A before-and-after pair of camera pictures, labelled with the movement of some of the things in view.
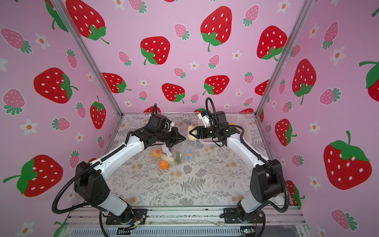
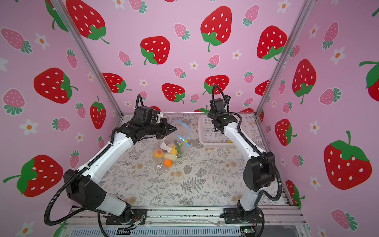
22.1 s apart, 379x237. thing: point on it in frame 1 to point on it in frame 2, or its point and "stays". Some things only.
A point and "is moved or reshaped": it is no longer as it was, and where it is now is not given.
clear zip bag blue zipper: [167, 157] is moved or reshaped
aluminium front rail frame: [93, 222] stays
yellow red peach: [157, 152] stays
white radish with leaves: [178, 155] is moved or reshaped
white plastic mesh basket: [244, 120] stays
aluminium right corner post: [285, 58] stays
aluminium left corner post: [63, 11] stays
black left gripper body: [170, 138] to [159, 130]
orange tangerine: [163, 164] is moved or reshaped
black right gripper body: [211, 132] to [209, 114]
